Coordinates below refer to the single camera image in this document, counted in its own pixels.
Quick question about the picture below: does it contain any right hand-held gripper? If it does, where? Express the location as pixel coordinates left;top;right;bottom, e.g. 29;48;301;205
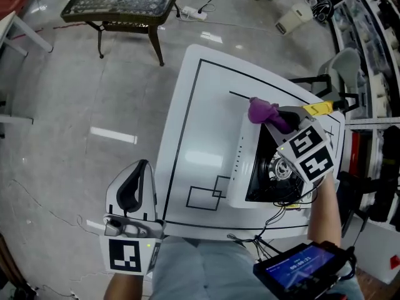
264;104;335;186

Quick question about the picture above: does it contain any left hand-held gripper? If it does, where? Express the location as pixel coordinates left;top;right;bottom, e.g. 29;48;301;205
99;159;166;276

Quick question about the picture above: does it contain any purple cloth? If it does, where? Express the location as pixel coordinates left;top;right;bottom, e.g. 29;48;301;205
247;97;293;134

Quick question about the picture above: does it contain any white portable gas stove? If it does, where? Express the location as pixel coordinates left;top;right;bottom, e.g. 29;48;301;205
227;111;341;211

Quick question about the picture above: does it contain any person's left forearm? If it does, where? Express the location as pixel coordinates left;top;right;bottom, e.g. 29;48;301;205
103;272;144;300

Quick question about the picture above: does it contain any person's right forearm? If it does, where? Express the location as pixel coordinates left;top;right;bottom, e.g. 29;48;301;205
307;171;342;251

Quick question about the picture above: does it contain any yellow bottle with black cap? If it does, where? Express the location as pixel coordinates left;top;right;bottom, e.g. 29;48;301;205
300;97;349;116

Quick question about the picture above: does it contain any white metal shelving unit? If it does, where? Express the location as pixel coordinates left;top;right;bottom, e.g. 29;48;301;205
331;0;400;231

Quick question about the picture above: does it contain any white table with black lines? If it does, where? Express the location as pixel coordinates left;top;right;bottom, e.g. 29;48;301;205
155;44;346;242

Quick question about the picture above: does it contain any white trash bin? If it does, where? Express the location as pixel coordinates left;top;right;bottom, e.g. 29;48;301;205
274;2;313;36

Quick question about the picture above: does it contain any black office chair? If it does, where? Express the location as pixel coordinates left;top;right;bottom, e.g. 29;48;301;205
339;126;400;240

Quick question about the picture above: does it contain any row of clear storage boxes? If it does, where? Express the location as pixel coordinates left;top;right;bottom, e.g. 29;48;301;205
336;0;376;84

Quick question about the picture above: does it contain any black and white bag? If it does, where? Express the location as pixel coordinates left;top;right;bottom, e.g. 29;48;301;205
306;0;334;23

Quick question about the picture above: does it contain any black wrist-mounted screen device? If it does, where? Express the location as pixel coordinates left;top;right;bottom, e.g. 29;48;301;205
252;241;357;299

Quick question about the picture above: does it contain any white power strip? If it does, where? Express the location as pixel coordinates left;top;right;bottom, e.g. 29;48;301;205
181;6;208;21

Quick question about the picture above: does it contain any pale grey cabinet red sticker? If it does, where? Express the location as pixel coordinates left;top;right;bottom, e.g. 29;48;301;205
343;220;400;286

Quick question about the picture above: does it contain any white side table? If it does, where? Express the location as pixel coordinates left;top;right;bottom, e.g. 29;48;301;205
0;11;54;124

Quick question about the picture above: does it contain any reddish pink chair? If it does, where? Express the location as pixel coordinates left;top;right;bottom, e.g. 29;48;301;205
0;0;29;20

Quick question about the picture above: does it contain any black wire mesh table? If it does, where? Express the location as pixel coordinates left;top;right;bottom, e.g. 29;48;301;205
61;0;188;67

